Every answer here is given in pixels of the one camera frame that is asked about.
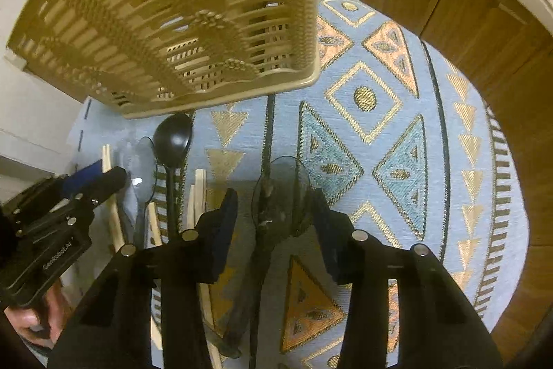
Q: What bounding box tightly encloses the wooden chopstick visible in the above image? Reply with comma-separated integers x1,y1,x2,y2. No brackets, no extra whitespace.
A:
147,201,162,246
102,144,125,252
186,168,206,229
199,284,225,369

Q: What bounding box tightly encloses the black plastic ladle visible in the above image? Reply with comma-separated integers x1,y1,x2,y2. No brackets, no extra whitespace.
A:
153,112,192,241

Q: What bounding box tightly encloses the clear plastic spoon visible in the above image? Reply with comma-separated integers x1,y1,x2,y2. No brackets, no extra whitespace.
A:
129,137,157,250
221,155,311,359

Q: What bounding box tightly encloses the person's left hand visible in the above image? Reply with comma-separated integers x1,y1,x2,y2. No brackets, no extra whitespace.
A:
4,280,73,348

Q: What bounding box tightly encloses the beige plastic utensil basket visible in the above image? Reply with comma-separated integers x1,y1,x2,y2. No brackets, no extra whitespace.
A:
8,0,320,118

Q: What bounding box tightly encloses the patterned blue woven mat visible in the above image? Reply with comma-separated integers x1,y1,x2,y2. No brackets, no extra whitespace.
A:
68,0,529,368

